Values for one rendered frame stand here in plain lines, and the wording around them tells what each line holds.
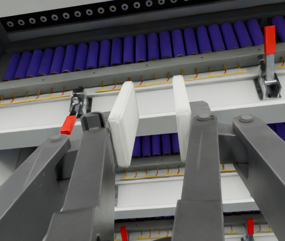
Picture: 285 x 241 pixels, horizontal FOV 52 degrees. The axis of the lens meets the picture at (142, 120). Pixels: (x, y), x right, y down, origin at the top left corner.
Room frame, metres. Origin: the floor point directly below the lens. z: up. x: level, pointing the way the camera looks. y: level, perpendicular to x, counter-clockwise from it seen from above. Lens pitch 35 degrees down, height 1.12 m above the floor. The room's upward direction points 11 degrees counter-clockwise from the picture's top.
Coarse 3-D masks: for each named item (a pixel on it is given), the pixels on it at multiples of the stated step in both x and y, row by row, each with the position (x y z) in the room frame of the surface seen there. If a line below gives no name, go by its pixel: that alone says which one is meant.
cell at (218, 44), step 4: (212, 24) 0.47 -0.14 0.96; (216, 24) 0.47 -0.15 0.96; (208, 28) 0.47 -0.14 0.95; (212, 28) 0.46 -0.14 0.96; (216, 28) 0.46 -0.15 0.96; (208, 32) 0.47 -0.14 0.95; (212, 32) 0.45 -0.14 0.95; (216, 32) 0.45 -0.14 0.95; (212, 36) 0.44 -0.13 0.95; (216, 36) 0.44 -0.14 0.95; (220, 36) 0.44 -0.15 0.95; (212, 40) 0.44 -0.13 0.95; (216, 40) 0.43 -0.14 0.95; (220, 40) 0.43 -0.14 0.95; (212, 44) 0.43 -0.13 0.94; (216, 44) 0.42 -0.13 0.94; (220, 44) 0.42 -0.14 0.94; (216, 48) 0.42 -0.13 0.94; (220, 48) 0.41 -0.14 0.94; (224, 48) 0.41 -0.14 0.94
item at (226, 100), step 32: (224, 0) 0.49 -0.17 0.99; (256, 0) 0.48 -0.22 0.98; (32, 32) 0.53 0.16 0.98; (64, 32) 0.53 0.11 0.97; (0, 64) 0.53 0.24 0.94; (32, 96) 0.43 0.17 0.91; (160, 96) 0.37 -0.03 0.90; (192, 96) 0.36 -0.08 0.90; (224, 96) 0.34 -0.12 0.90; (256, 96) 0.33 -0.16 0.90; (0, 128) 0.38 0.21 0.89; (32, 128) 0.36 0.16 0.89; (160, 128) 0.34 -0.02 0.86
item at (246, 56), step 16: (240, 48) 0.40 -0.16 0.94; (256, 48) 0.39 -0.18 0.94; (128, 64) 0.42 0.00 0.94; (144, 64) 0.41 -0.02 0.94; (160, 64) 0.40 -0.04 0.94; (176, 64) 0.39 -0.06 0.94; (192, 64) 0.39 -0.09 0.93; (208, 64) 0.39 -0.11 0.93; (224, 64) 0.39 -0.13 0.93; (240, 64) 0.39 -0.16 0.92; (256, 64) 0.38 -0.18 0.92; (16, 80) 0.44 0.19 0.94; (32, 80) 0.43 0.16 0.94; (48, 80) 0.42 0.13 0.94; (64, 80) 0.41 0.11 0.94; (80, 80) 0.41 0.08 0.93; (96, 80) 0.41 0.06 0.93; (112, 80) 0.41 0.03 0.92; (128, 80) 0.40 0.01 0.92; (0, 96) 0.43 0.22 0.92; (16, 96) 0.43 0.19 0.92; (64, 96) 0.40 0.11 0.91
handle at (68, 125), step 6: (78, 102) 0.36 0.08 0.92; (72, 108) 0.35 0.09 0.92; (78, 108) 0.35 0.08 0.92; (72, 114) 0.34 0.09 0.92; (66, 120) 0.32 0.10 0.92; (72, 120) 0.32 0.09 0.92; (66, 126) 0.30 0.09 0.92; (72, 126) 0.31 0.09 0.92; (60, 132) 0.30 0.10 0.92; (66, 132) 0.30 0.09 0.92
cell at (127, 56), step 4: (128, 36) 0.49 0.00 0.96; (124, 40) 0.49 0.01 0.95; (128, 40) 0.48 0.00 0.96; (132, 40) 0.48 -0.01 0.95; (124, 44) 0.47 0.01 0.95; (128, 44) 0.47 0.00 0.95; (132, 44) 0.47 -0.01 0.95; (124, 48) 0.46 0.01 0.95; (128, 48) 0.46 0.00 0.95; (132, 48) 0.46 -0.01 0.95; (124, 52) 0.45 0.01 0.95; (128, 52) 0.45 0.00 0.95; (132, 52) 0.45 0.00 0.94; (124, 56) 0.44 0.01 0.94; (128, 56) 0.44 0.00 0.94; (132, 56) 0.44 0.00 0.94; (124, 60) 0.43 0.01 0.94; (128, 60) 0.43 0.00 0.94; (132, 60) 0.43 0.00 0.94
